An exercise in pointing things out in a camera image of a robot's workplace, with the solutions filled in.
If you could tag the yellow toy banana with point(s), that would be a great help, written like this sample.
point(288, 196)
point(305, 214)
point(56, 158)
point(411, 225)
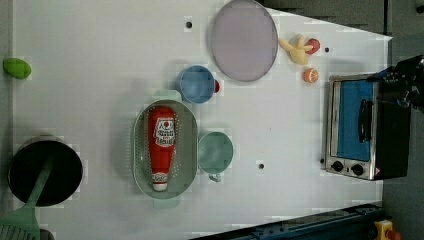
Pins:
point(296, 51)

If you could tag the green toy vegetable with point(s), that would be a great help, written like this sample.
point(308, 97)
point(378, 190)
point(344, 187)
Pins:
point(17, 68)

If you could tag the large lilac plate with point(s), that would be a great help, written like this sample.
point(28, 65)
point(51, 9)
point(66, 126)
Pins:
point(244, 40)

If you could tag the blue cup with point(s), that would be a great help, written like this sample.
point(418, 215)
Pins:
point(196, 84)

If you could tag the green slotted spatula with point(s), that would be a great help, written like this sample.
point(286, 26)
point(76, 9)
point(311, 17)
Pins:
point(22, 224)

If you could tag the orange toy slice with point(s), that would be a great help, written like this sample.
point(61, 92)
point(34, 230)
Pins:
point(310, 75)

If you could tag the blue metal frame rail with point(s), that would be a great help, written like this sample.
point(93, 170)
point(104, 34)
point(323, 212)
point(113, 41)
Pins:
point(353, 223)

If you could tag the small red toy tomato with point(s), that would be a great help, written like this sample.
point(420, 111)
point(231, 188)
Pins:
point(217, 86)

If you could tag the silver black toaster oven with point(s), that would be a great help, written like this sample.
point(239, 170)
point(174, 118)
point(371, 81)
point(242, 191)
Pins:
point(366, 137)

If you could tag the red plush ketchup bottle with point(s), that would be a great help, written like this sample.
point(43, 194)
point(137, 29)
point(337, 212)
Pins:
point(162, 138)

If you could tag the green cup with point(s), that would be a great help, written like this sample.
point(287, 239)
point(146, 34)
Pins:
point(215, 154)

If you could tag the yellow red emergency button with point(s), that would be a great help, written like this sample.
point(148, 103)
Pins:
point(385, 231)

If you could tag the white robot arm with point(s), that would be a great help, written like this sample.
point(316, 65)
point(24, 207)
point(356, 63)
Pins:
point(402, 84)

